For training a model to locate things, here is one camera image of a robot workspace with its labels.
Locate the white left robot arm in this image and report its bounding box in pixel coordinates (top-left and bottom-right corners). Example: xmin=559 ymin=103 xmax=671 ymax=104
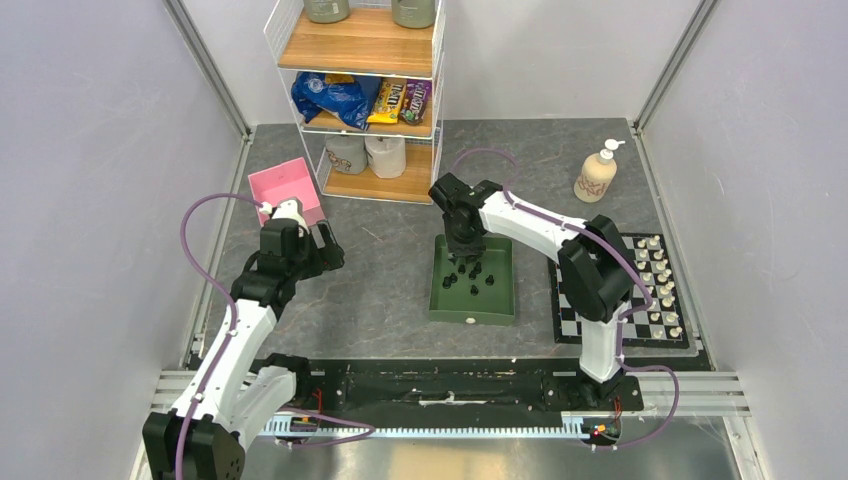
xmin=142 ymin=218 xmax=344 ymax=479

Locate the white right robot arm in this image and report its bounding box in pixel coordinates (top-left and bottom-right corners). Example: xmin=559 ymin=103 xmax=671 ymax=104
xmin=429 ymin=173 xmax=640 ymax=409

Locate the white chess pieces row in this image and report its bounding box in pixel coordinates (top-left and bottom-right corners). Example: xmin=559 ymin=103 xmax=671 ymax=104
xmin=628 ymin=234 xmax=686 ymax=347

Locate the green plastic tray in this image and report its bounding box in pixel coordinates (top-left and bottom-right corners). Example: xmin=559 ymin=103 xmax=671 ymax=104
xmin=428 ymin=234 xmax=516 ymax=326

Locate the pink plastic box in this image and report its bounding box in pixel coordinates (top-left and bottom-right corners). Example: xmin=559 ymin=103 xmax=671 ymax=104
xmin=248 ymin=157 xmax=326 ymax=226

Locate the white toilet paper roll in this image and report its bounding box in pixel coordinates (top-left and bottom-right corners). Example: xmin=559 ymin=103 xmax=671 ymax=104
xmin=365 ymin=137 xmax=406 ymax=179

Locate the grey patterned mug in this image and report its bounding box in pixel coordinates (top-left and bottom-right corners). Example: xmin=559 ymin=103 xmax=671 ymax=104
xmin=325 ymin=135 xmax=368 ymax=175

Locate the brown candy bag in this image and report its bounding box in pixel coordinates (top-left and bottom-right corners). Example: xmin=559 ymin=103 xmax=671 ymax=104
xmin=399 ymin=79 xmax=432 ymax=125

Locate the cream soap pump bottle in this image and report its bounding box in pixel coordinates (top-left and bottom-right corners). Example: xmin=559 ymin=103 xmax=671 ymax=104
xmin=574 ymin=139 xmax=625 ymax=203

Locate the yellow candy bag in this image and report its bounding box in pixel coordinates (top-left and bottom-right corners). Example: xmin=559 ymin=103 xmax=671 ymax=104
xmin=367 ymin=78 xmax=407 ymax=125

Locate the blue snack bag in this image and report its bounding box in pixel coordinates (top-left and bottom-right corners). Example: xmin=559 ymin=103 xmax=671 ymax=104
xmin=291 ymin=71 xmax=382 ymax=130

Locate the black and white chessboard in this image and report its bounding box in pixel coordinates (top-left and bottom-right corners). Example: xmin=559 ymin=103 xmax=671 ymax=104
xmin=548 ymin=233 xmax=690 ymax=349

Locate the green jar right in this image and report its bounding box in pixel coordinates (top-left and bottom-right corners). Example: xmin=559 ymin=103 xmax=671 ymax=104
xmin=391 ymin=0 xmax=437 ymax=29

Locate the green jar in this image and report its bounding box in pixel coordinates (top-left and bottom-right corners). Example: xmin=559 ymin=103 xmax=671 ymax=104
xmin=303 ymin=0 xmax=350 ymax=24
xmin=391 ymin=0 xmax=437 ymax=29

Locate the green jar left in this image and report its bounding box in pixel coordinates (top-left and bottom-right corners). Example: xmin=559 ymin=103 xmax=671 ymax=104
xmin=303 ymin=0 xmax=350 ymax=24

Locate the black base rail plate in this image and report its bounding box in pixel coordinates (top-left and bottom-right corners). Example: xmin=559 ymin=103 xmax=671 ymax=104
xmin=248 ymin=354 xmax=711 ymax=427

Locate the white wire wooden shelf rack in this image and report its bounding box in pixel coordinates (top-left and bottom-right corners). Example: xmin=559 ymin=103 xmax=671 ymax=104
xmin=263 ymin=1 xmax=446 ymax=204

